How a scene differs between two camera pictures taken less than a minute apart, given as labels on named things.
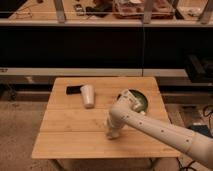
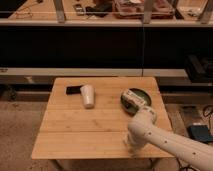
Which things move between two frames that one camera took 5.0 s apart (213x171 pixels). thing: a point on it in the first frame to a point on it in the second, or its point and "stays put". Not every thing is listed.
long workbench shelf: x=111 y=13 stays put
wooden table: x=74 y=117 stays put
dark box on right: x=199 y=68 stays put
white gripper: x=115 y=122 to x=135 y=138
